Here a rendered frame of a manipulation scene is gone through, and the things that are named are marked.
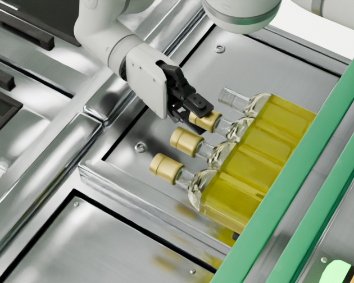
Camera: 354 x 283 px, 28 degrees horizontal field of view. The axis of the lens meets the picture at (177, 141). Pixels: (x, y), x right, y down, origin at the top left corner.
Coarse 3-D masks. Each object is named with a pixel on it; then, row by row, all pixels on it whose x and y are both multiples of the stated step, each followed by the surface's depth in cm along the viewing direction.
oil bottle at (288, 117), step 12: (264, 96) 113; (276, 96) 113; (252, 108) 112; (264, 108) 111; (276, 108) 111; (288, 108) 111; (300, 108) 111; (264, 120) 111; (276, 120) 110; (288, 120) 110; (300, 120) 110; (312, 120) 110; (288, 132) 109; (300, 132) 109
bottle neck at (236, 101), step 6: (222, 90) 115; (228, 90) 115; (222, 96) 115; (228, 96) 115; (234, 96) 115; (240, 96) 115; (246, 96) 115; (222, 102) 116; (228, 102) 115; (234, 102) 114; (240, 102) 114; (246, 102) 114; (234, 108) 115; (240, 108) 114
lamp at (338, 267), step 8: (336, 264) 76; (344, 264) 76; (328, 272) 75; (336, 272) 75; (344, 272) 75; (352, 272) 75; (320, 280) 77; (328, 280) 75; (336, 280) 75; (344, 280) 75
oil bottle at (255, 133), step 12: (240, 120) 110; (252, 120) 110; (228, 132) 111; (240, 132) 109; (252, 132) 109; (264, 132) 109; (276, 132) 109; (252, 144) 108; (264, 144) 107; (276, 144) 107; (288, 144) 107; (276, 156) 106; (288, 156) 106
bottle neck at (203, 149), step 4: (200, 140) 109; (204, 140) 109; (200, 144) 109; (204, 144) 109; (208, 144) 109; (196, 148) 109; (200, 148) 108; (204, 148) 108; (208, 148) 108; (212, 148) 108; (196, 152) 109; (200, 152) 108; (204, 152) 108; (208, 152) 108; (196, 156) 109; (200, 156) 109; (204, 156) 108; (204, 160) 109
